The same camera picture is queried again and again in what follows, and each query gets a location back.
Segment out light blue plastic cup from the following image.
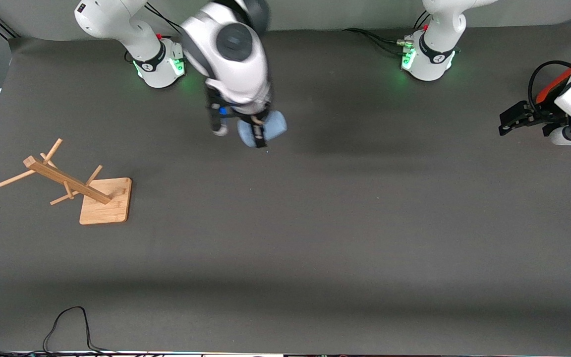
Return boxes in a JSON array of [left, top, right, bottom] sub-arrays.
[[237, 110, 287, 148]]

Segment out wooden mug tree stand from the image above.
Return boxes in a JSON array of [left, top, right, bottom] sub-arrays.
[[0, 138, 132, 226]]

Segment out black right arm base cables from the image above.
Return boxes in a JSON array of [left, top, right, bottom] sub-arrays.
[[144, 2, 183, 35]]

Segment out black arm base cables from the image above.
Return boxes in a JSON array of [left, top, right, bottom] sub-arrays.
[[343, 27, 412, 56], [144, 2, 183, 35]]

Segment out black left arm base cables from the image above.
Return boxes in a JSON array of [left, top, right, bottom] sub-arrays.
[[343, 27, 412, 56]]

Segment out black cable loop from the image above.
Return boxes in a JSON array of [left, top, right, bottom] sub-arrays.
[[43, 306, 117, 354]]

